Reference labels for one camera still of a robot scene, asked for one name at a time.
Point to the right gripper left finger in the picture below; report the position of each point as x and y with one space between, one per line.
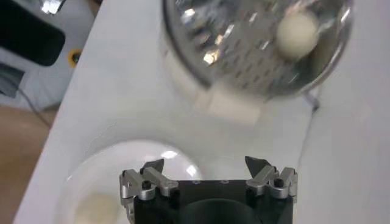
161 182

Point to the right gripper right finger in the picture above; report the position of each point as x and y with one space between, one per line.
262 179

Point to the white steamed baozi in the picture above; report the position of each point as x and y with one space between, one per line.
297 35
94 210

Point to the steel steamer basket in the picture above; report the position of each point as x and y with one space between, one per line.
237 45

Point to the white round plate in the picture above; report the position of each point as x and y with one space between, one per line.
122 164

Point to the cream electric cooker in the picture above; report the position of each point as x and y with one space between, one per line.
231 109

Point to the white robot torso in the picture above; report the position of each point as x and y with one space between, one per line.
79 27

